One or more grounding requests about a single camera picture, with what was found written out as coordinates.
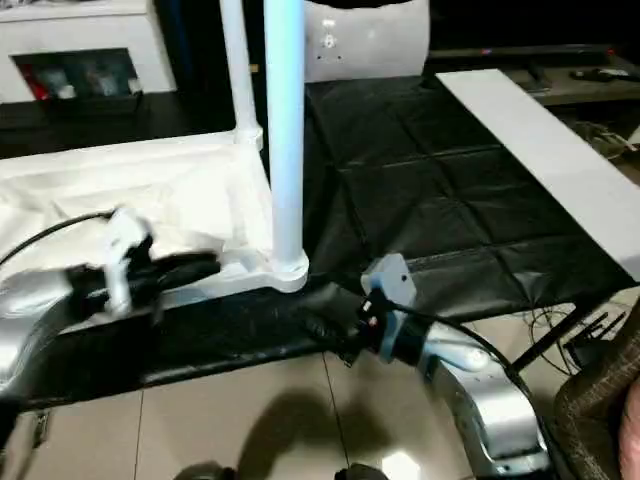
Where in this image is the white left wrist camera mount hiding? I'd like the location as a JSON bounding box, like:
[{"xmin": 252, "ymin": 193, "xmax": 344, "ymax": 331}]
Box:
[{"xmin": 100, "ymin": 207, "xmax": 157, "ymax": 319}]

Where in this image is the flat white board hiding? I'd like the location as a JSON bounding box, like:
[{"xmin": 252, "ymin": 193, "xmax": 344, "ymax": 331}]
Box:
[{"xmin": 435, "ymin": 68, "xmax": 640, "ymax": 283}]

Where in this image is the white plastic table top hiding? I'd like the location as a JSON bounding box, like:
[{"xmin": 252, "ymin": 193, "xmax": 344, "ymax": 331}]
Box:
[{"xmin": 0, "ymin": 130, "xmax": 311, "ymax": 323}]

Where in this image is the black stand leg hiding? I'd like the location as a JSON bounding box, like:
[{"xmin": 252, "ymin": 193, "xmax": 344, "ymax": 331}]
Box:
[{"xmin": 515, "ymin": 308, "xmax": 613, "ymax": 373}]

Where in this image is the black cabinet with gold label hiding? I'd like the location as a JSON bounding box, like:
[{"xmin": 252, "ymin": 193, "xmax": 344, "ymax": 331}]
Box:
[{"xmin": 174, "ymin": 0, "xmax": 269, "ymax": 101}]

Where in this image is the brown woven fabric object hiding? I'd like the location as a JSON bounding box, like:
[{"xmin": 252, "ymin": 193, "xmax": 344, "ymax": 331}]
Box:
[{"xmin": 553, "ymin": 318, "xmax": 640, "ymax": 480}]

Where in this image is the black work mat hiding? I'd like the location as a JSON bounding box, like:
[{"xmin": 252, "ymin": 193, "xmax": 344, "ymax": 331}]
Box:
[{"xmin": 0, "ymin": 75, "xmax": 640, "ymax": 403}]

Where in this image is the white cabinet with glass doors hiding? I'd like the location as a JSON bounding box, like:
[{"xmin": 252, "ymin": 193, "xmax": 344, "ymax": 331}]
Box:
[{"xmin": 0, "ymin": 0, "xmax": 179, "ymax": 107}]

